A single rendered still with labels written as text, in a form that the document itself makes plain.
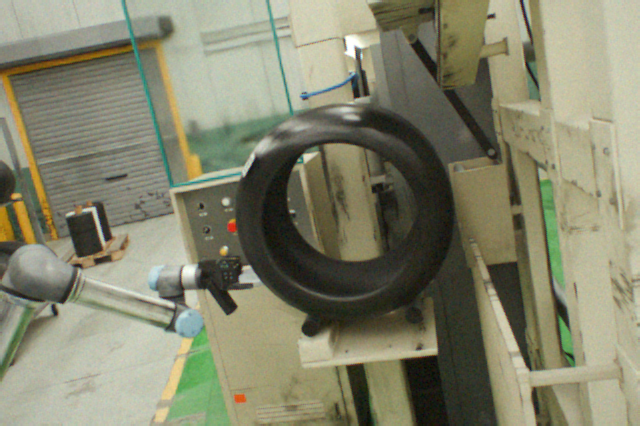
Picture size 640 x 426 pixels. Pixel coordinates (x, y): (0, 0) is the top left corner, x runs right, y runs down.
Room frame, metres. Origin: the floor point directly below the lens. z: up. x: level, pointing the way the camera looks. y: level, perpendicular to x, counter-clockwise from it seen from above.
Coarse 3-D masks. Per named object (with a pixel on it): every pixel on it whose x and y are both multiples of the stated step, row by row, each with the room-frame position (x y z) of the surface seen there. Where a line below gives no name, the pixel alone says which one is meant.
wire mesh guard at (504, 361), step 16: (480, 256) 1.40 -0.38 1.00; (480, 272) 1.29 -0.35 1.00; (480, 288) 1.50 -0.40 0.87; (480, 304) 1.65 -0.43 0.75; (496, 304) 1.08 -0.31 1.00; (480, 320) 1.67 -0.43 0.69; (496, 320) 1.02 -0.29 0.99; (496, 336) 1.21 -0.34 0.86; (512, 336) 0.93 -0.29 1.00; (496, 352) 1.30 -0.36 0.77; (512, 352) 0.87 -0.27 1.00; (496, 368) 1.39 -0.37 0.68; (512, 368) 0.94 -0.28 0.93; (496, 384) 1.48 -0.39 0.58; (512, 384) 1.00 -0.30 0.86; (528, 384) 0.80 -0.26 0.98; (496, 400) 1.62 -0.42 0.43; (512, 400) 1.06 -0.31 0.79; (528, 400) 0.80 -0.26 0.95; (496, 416) 1.67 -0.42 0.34; (512, 416) 1.12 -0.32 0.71; (528, 416) 0.80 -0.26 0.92
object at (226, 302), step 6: (210, 282) 1.52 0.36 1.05; (210, 288) 1.52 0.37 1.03; (216, 288) 1.52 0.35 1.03; (216, 294) 1.52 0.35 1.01; (222, 294) 1.52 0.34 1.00; (228, 294) 1.55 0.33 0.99; (216, 300) 1.52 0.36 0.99; (222, 300) 1.51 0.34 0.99; (228, 300) 1.53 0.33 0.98; (234, 300) 1.55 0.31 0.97; (222, 306) 1.52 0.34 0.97; (228, 306) 1.51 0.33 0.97; (234, 306) 1.53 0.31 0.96; (228, 312) 1.51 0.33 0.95
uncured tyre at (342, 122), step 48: (288, 144) 1.36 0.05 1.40; (384, 144) 1.31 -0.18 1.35; (432, 144) 1.50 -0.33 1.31; (240, 192) 1.42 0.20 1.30; (432, 192) 1.30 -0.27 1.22; (240, 240) 1.43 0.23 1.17; (288, 240) 1.65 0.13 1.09; (432, 240) 1.30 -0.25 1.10; (288, 288) 1.38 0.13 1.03; (336, 288) 1.59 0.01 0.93; (384, 288) 1.32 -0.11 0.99
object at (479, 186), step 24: (456, 168) 1.70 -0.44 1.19; (480, 168) 1.58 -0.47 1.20; (504, 168) 1.56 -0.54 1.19; (456, 192) 1.59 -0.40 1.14; (480, 192) 1.58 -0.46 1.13; (504, 192) 1.57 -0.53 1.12; (480, 216) 1.58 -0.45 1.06; (504, 216) 1.57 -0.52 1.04; (480, 240) 1.58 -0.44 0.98; (504, 240) 1.57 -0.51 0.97
